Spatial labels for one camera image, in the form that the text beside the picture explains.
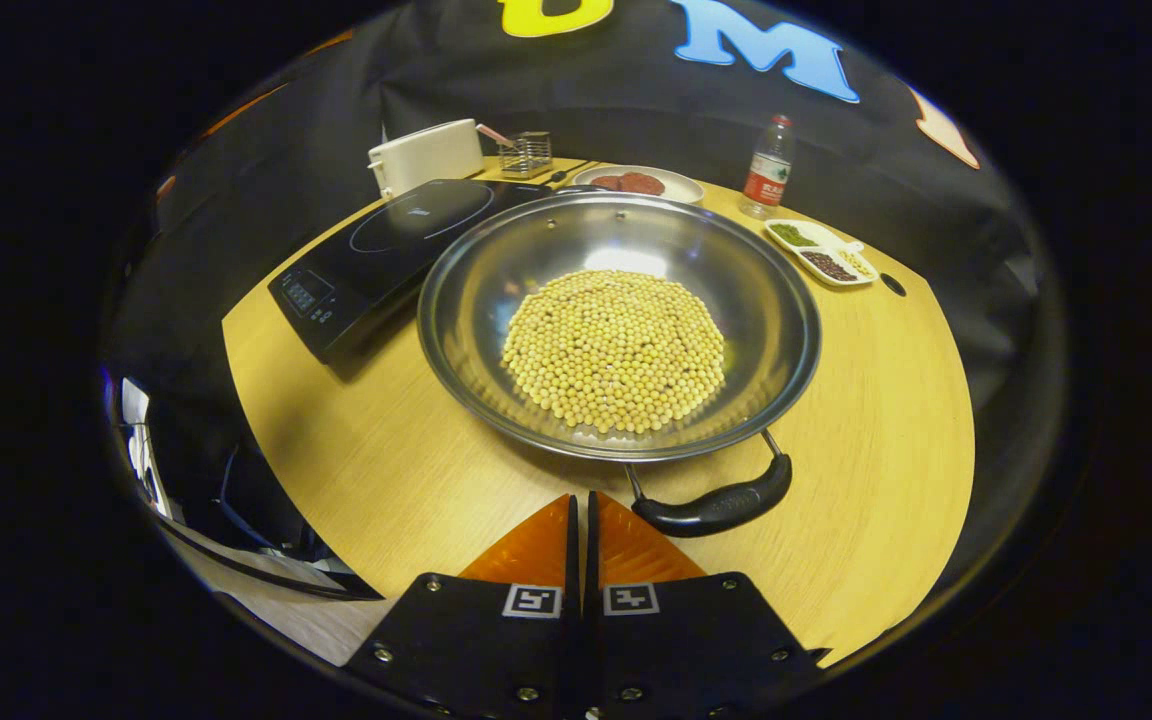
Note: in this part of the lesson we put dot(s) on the white divided dish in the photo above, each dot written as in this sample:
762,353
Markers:
821,245

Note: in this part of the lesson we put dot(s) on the red meat slice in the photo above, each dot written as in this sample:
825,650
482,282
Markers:
631,184

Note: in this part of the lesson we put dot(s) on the heap of green mung beans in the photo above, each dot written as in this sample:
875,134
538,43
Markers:
793,235

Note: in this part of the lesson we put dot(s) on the small heap of soybeans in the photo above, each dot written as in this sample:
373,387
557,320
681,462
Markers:
857,263

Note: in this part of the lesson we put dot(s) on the plastic water bottle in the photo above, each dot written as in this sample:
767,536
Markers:
768,170

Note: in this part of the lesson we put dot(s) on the black induction cooktop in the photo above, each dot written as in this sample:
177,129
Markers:
376,250

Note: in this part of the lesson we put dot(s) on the heap of red beans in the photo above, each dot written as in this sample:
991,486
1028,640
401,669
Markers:
829,266

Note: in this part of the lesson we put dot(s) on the white toaster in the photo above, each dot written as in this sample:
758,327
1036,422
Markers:
426,155

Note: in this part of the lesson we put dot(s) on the pink tipped utensil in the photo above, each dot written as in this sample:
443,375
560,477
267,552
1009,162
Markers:
494,135

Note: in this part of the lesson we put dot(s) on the white oval plate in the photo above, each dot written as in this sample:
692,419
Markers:
681,183

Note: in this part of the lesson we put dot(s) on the black backdrop cloth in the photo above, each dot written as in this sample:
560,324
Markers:
636,110

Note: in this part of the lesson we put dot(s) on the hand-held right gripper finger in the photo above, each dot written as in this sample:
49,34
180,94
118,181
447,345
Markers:
590,550
573,550

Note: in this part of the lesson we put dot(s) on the pile of yellow soybeans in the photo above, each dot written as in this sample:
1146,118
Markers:
616,350

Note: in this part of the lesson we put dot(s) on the stainless steel pot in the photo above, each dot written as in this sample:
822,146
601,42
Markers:
536,250

